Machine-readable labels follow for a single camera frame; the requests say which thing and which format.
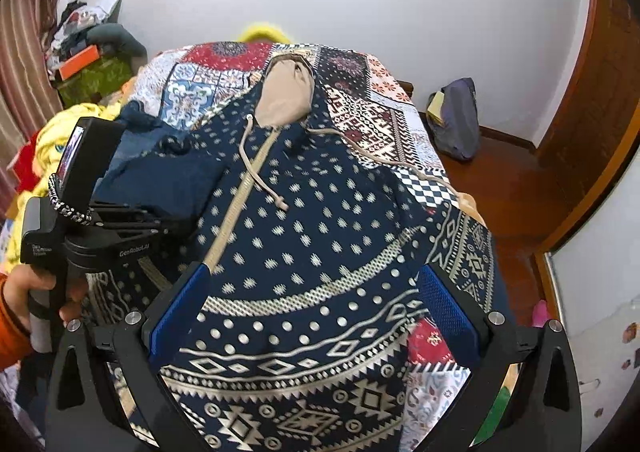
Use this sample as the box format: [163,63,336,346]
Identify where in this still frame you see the navy patterned hooded robe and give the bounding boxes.
[81,54,511,452]

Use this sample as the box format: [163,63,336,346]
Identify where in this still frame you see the orange sleeve forearm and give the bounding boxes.
[0,268,32,370]

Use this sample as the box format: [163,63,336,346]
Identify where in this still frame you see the left hand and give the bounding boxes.
[1,264,88,333]

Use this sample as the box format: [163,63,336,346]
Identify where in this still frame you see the red garment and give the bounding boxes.
[8,131,42,194]

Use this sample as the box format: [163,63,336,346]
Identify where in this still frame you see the yellow cartoon blanket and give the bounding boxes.
[1,102,122,274]

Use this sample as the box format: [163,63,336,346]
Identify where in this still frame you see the blue denim jeans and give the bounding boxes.
[92,100,224,220]

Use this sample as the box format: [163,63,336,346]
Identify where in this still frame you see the striped red curtain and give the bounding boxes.
[1,0,62,210]

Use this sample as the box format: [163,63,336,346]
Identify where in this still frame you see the orange shoe box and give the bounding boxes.
[54,44,101,81]

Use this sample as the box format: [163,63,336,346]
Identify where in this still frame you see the dark grey neck pillow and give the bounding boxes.
[86,22,146,57]

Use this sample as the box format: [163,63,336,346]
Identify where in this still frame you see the clutter pile of items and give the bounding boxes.
[46,0,122,70]

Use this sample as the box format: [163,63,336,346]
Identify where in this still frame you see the colourful patchwork bedspread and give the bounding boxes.
[124,41,501,452]

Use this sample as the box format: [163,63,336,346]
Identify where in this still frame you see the yellow curved pillow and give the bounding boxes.
[238,22,292,44]

